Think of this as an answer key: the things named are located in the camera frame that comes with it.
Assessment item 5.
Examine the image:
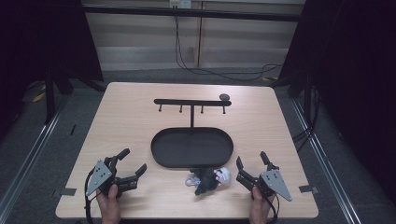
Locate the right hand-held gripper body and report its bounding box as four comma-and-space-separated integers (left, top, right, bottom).
250, 168, 293, 203

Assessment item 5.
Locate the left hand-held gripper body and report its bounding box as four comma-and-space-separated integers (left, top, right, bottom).
84, 156, 125, 199

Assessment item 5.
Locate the black and white plush keychain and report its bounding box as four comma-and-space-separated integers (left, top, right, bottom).
184, 166, 232, 197

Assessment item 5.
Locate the person's left hand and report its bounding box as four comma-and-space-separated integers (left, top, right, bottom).
95, 184, 122, 224

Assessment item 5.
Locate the person's right hand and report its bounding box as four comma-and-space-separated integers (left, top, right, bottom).
248, 186, 276, 224

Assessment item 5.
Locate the grey tape piece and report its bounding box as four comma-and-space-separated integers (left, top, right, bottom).
60, 187, 78, 197
298, 184, 319, 194

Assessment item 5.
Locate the black hook rack with tray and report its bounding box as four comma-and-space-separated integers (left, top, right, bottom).
150, 98, 234, 169

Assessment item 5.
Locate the black metal stand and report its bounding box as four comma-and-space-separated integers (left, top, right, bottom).
303, 73, 314, 129
44, 66, 58, 125

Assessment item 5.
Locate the dark curtain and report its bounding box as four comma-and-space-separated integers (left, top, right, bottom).
277, 0, 396, 197
0, 0, 105, 141

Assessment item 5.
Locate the black horizontal bar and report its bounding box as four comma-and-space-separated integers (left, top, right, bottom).
81, 5, 302, 22

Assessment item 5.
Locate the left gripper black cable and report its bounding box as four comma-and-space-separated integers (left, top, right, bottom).
83, 168, 105, 224

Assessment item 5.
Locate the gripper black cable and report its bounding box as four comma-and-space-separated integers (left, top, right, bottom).
262, 192, 281, 224
83, 168, 105, 224

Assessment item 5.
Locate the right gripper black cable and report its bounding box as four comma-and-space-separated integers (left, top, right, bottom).
262, 192, 281, 224

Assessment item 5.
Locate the aluminium floor rail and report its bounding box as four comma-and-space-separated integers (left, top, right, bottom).
290, 97, 363, 224
0, 92, 71, 218

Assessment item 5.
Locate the long black wall cable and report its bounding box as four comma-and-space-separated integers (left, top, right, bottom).
174, 14, 284, 82

